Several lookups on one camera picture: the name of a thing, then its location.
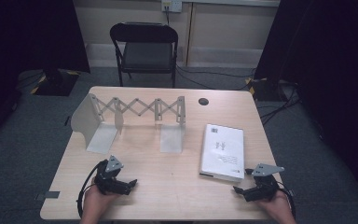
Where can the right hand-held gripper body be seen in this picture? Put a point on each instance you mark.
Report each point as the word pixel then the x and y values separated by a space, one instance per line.
pixel 262 186

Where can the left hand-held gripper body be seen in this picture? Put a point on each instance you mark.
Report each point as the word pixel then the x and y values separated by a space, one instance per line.
pixel 108 182

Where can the white book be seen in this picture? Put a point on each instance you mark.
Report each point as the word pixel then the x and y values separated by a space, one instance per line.
pixel 223 151

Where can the grey expandable metal book rack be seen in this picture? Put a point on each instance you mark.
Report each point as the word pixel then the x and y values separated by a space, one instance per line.
pixel 93 124

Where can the person's right hand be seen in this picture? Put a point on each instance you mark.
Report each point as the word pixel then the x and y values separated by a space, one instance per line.
pixel 275 205

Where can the person's left hand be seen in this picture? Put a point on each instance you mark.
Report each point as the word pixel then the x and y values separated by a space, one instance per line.
pixel 97 202

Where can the grey tape strip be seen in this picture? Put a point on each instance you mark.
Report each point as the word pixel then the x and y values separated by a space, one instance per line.
pixel 48 195

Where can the black round table grommet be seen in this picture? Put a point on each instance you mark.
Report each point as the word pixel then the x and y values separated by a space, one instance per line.
pixel 203 101

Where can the black stand base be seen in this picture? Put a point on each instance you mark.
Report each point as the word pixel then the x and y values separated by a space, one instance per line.
pixel 56 82
pixel 270 90

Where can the black folding chair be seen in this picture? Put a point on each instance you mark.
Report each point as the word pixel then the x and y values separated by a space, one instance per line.
pixel 146 53

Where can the dark curtain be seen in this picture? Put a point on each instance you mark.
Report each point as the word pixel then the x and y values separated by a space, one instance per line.
pixel 18 37
pixel 329 62

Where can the white wall socket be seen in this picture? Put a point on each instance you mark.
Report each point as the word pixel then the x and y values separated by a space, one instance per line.
pixel 171 5

